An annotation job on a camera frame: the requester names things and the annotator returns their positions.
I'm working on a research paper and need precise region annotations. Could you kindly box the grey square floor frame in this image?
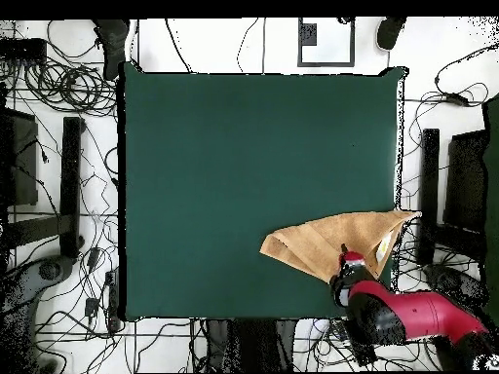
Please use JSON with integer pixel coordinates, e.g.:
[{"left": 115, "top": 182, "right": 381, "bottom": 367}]
[{"left": 297, "top": 17, "right": 356, "bottom": 67}]

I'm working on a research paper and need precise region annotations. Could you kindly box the black T-shaped stand base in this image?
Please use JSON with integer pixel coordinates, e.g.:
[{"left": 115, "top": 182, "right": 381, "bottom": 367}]
[
  {"left": 415, "top": 128, "right": 484, "bottom": 266},
  {"left": 7, "top": 116, "right": 86, "bottom": 260}
]

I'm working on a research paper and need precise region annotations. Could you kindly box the black power strip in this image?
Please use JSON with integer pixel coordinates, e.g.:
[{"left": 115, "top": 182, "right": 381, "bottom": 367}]
[{"left": 104, "top": 268, "right": 122, "bottom": 332}]

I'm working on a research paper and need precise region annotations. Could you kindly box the black square case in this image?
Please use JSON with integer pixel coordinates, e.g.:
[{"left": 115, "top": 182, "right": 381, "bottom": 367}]
[
  {"left": 443, "top": 130, "right": 488, "bottom": 235},
  {"left": 0, "top": 108, "right": 40, "bottom": 207}
]

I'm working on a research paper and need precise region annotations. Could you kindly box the tangled black cable bundle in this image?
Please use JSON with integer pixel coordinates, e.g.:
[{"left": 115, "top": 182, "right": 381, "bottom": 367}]
[{"left": 0, "top": 19, "right": 118, "bottom": 118}]

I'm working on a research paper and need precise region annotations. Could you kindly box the tan terry towel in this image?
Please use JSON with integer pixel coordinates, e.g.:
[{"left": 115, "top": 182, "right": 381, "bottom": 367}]
[{"left": 259, "top": 209, "right": 423, "bottom": 284}]

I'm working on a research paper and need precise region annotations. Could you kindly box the black electronics box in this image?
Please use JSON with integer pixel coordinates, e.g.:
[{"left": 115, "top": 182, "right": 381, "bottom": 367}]
[{"left": 0, "top": 38, "right": 48, "bottom": 61}]

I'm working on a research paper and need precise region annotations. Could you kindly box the dark green table cloth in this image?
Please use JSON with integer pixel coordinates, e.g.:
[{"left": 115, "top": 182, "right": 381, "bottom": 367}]
[{"left": 116, "top": 61, "right": 408, "bottom": 322}]

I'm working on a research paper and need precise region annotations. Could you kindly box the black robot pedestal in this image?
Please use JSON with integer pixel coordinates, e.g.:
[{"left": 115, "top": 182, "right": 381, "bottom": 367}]
[{"left": 204, "top": 318, "right": 297, "bottom": 373}]

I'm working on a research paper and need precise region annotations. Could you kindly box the grey caster base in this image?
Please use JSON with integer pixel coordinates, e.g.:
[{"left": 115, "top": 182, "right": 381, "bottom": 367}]
[
  {"left": 424, "top": 264, "right": 488, "bottom": 309},
  {"left": 0, "top": 254, "right": 75, "bottom": 373}
]

